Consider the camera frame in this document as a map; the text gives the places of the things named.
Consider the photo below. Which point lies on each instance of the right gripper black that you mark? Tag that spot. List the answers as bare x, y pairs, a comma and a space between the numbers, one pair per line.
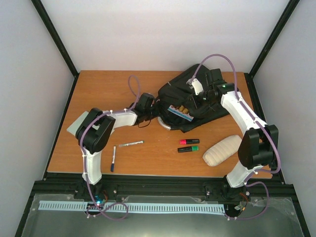
198, 104

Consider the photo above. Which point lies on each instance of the black student backpack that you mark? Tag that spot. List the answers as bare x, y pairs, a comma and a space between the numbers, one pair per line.
179, 94

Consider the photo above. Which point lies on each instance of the dog reader paperback book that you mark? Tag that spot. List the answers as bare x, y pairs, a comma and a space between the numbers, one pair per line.
175, 111

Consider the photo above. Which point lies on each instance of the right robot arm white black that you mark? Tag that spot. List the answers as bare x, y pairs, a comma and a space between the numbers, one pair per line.
258, 149

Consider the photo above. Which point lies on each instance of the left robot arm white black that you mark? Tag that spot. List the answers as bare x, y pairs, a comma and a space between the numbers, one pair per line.
97, 127

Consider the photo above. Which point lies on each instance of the pink highlighter marker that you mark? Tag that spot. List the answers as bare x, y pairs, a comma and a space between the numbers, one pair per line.
189, 141

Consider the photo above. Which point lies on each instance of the green highlighter marker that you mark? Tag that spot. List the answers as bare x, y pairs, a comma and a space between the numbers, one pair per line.
188, 149

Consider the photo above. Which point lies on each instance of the beige ribbed pencil pouch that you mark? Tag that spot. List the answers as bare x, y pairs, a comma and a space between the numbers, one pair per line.
222, 150

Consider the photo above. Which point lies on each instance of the clear silver pen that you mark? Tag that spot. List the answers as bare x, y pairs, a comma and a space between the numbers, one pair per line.
131, 143

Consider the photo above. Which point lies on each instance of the blue whiteboard marker pen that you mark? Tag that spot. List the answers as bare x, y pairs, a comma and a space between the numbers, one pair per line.
113, 159

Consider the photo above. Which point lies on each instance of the grey notebook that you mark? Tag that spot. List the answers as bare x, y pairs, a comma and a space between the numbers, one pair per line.
72, 129

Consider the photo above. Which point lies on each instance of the green lit circuit board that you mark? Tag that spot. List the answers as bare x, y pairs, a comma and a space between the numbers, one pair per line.
101, 201

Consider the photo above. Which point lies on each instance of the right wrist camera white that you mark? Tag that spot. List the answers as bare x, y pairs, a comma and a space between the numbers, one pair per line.
196, 85

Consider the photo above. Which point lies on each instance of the right black frame post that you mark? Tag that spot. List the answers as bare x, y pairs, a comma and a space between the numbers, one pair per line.
283, 19

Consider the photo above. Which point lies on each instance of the black frame post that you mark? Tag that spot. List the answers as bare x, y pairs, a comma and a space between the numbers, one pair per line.
283, 19
39, 7

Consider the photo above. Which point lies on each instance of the light blue cable duct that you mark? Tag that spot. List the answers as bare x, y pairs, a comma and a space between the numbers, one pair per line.
135, 208

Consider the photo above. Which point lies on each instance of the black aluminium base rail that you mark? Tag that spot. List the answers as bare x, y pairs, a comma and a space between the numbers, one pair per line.
115, 187

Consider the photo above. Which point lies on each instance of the left black frame post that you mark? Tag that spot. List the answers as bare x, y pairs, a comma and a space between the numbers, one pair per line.
39, 7

